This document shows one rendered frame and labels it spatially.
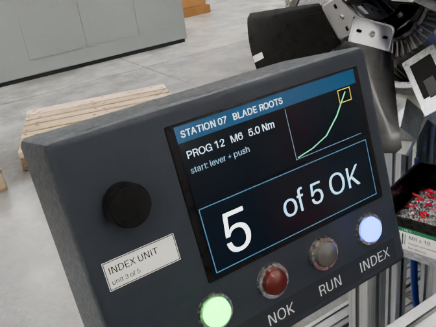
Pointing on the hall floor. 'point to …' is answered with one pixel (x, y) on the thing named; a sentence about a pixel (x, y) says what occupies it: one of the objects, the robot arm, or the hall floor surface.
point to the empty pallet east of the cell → (84, 111)
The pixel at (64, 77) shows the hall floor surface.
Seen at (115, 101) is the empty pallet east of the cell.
